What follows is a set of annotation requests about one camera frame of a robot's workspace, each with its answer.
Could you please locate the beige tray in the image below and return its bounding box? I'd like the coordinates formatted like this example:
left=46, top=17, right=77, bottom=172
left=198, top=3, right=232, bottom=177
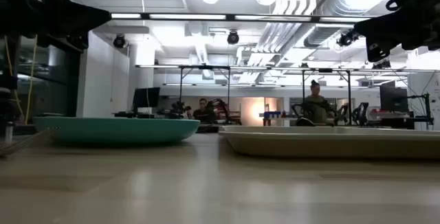
left=218, top=124, right=440, bottom=159

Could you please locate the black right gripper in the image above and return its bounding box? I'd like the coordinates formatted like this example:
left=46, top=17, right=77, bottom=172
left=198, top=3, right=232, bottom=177
left=353, top=0, right=440, bottom=63

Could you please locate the black hanging camera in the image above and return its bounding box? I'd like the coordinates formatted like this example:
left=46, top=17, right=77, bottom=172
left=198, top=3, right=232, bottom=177
left=336, top=30, right=360, bottom=48
left=226, top=30, right=240, bottom=45
left=113, top=34, right=127, bottom=49

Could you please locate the teal plate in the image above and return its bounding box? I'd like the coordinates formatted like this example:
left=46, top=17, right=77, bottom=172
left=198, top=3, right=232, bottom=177
left=32, top=115, right=201, bottom=146

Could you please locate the small white cylinder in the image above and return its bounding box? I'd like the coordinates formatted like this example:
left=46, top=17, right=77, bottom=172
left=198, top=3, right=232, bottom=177
left=3, top=121, right=14, bottom=144

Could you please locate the overhead light bar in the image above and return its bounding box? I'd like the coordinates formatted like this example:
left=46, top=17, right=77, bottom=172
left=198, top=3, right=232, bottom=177
left=110, top=12, right=374, bottom=23

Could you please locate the black metal frame stand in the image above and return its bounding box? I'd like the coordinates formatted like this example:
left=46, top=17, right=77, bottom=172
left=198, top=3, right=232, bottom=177
left=301, top=68, right=353, bottom=126
left=177, top=65, right=232, bottom=115

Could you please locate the standing person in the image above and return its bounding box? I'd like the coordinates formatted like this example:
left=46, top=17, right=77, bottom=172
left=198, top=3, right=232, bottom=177
left=304, top=79, right=333, bottom=126

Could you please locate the yellow cable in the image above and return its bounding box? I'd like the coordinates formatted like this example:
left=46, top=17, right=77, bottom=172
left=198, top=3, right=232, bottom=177
left=24, top=34, right=39, bottom=125
left=3, top=34, right=24, bottom=118

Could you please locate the seated person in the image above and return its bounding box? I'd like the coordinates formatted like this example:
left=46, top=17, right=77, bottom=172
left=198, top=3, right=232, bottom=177
left=192, top=98, right=219, bottom=124

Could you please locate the black monitor on arm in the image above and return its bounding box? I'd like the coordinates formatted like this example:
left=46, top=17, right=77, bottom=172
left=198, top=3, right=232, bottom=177
left=379, top=85, right=410, bottom=113

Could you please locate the black computer monitor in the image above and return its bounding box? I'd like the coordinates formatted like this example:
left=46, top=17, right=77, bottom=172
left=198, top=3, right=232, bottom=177
left=133, top=87, right=161, bottom=110

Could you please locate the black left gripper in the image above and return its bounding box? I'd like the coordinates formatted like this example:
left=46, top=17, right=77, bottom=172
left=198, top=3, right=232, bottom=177
left=0, top=0, right=113, bottom=50

